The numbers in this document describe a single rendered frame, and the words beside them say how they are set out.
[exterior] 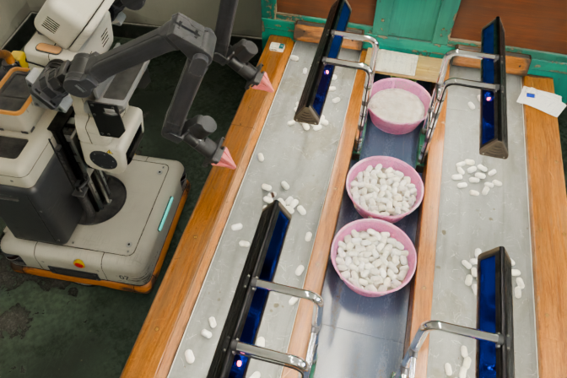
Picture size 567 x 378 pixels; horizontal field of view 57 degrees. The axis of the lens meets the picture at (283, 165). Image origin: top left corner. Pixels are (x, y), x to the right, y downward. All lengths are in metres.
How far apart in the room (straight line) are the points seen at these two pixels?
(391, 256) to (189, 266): 0.64
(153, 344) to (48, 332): 1.06
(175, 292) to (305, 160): 0.67
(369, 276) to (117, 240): 1.15
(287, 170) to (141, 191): 0.85
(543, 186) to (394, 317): 0.72
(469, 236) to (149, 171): 1.47
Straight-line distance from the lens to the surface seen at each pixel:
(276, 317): 1.60
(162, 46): 1.38
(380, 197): 1.85
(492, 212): 1.92
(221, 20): 1.83
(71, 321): 2.57
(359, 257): 1.72
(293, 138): 1.99
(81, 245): 2.40
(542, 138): 2.19
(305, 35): 2.34
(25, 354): 2.58
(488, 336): 1.25
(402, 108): 2.17
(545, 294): 1.78
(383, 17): 2.29
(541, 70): 2.45
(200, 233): 1.73
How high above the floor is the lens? 2.21
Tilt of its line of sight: 50 degrees down
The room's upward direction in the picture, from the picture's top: straight up
